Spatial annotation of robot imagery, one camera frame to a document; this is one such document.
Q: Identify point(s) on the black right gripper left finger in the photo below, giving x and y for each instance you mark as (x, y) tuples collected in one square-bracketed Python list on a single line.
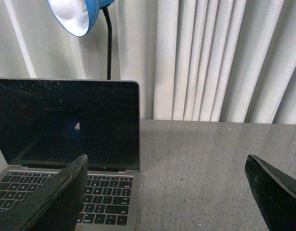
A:
[(53, 207)]

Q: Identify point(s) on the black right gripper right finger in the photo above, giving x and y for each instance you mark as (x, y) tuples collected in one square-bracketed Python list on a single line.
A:
[(274, 192)]

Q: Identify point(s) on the grey laptop with black screen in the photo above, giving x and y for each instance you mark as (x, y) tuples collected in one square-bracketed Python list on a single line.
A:
[(46, 124)]

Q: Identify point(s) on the white pleated curtain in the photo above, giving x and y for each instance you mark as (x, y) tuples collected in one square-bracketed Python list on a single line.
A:
[(200, 60)]

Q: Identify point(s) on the blue gooseneck desk lamp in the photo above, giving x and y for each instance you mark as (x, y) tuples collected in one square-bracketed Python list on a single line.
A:
[(79, 16)]

